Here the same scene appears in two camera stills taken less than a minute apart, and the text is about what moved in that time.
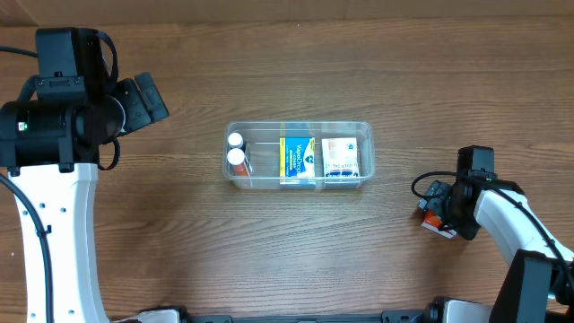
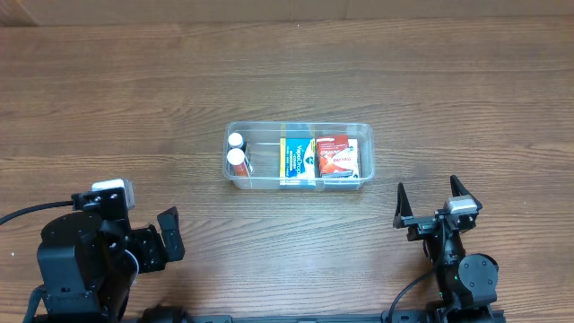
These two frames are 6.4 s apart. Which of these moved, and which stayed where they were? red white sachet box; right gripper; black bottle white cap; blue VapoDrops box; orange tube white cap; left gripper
Moved: red white sachet box; left gripper; right gripper
Stayed: orange tube white cap; black bottle white cap; blue VapoDrops box
